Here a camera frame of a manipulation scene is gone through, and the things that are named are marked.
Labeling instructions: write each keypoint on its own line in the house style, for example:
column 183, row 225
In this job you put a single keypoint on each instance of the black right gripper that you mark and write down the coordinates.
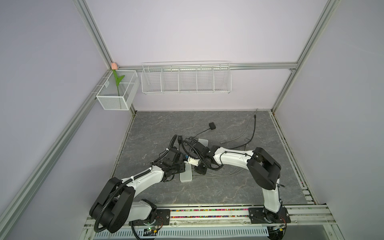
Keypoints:
column 201, row 171

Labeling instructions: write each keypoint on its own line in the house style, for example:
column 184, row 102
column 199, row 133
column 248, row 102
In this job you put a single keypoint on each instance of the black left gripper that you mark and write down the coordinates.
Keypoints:
column 182, row 166

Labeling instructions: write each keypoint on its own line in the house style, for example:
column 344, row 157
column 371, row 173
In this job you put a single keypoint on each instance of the white network switch box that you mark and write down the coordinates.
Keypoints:
column 204, row 142

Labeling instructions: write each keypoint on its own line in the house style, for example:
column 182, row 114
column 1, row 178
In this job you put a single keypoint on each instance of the black power adapter large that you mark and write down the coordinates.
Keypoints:
column 180, row 139

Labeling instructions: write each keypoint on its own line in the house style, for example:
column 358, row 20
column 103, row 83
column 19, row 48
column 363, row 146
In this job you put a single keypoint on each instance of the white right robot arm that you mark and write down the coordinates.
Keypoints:
column 265, row 170

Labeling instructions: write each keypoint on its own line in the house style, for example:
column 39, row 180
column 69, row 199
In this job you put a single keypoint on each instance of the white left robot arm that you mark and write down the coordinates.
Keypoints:
column 115, row 204

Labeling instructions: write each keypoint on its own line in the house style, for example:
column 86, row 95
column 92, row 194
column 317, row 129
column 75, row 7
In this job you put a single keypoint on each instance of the black power adapter small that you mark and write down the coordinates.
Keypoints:
column 211, row 127

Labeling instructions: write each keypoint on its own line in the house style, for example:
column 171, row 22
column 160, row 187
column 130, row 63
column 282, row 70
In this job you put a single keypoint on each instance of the white mesh basket small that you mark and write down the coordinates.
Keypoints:
column 108, row 95

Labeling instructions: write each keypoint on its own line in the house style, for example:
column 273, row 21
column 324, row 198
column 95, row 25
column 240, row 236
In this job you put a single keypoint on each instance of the artificial pink tulip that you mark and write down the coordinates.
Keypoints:
column 118, row 78

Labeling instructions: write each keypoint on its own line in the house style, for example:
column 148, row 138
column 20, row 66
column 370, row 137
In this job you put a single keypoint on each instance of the front aluminium rail base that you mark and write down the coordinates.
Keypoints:
column 226, row 222

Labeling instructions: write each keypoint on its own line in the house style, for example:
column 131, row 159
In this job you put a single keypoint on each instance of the white wire basket long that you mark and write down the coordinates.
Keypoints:
column 186, row 77

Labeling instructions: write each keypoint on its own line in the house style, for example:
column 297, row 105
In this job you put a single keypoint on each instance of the aluminium frame rail right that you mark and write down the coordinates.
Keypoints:
column 302, row 180

